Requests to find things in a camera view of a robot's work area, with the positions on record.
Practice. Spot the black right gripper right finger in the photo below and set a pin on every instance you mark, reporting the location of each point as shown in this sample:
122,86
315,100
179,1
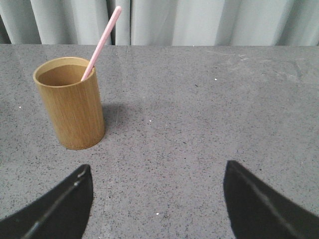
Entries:
257,211

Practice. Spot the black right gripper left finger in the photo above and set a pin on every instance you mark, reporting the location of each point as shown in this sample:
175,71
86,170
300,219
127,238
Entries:
61,213

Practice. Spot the pink chopstick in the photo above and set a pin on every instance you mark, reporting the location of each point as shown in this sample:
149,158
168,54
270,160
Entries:
106,34

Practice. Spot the bamboo cylindrical holder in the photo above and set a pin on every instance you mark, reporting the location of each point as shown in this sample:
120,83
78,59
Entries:
73,105

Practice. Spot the grey-white curtain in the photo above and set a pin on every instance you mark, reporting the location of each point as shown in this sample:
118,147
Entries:
162,22

